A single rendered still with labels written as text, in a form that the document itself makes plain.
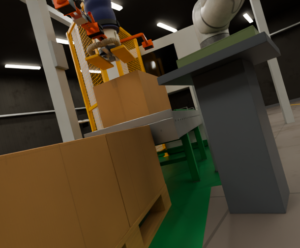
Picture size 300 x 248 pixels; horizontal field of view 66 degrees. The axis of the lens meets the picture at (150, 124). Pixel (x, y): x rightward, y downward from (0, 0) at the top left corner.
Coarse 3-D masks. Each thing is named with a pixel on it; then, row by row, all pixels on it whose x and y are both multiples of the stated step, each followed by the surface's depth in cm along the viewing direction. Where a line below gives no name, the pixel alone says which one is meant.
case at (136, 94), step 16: (112, 80) 172; (128, 80) 167; (144, 80) 171; (96, 96) 178; (112, 96) 173; (128, 96) 168; (144, 96) 164; (160, 96) 197; (112, 112) 174; (128, 112) 169; (144, 112) 165
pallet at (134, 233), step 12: (156, 204) 139; (168, 204) 145; (144, 216) 109; (156, 216) 132; (132, 228) 95; (144, 228) 120; (156, 228) 118; (120, 240) 86; (132, 240) 93; (144, 240) 107
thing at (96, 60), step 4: (92, 56) 158; (96, 56) 157; (100, 56) 161; (88, 60) 159; (92, 60) 162; (96, 60) 164; (100, 60) 166; (104, 60) 169; (96, 64) 173; (100, 64) 175; (104, 64) 178; (108, 64) 180; (112, 64) 186; (100, 68) 185; (104, 68) 188; (108, 68) 190
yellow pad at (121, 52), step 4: (116, 48) 155; (120, 48) 154; (124, 48) 156; (112, 52) 157; (116, 52) 159; (120, 52) 161; (124, 52) 164; (128, 52) 166; (120, 56) 169; (124, 56) 172; (128, 56) 174; (132, 56) 177; (124, 60) 181; (128, 60) 183; (132, 60) 186
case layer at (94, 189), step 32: (0, 160) 50; (32, 160) 58; (64, 160) 69; (96, 160) 84; (128, 160) 109; (0, 192) 48; (32, 192) 56; (64, 192) 65; (96, 192) 79; (128, 192) 101; (0, 224) 47; (32, 224) 53; (64, 224) 62; (96, 224) 75; (128, 224) 94
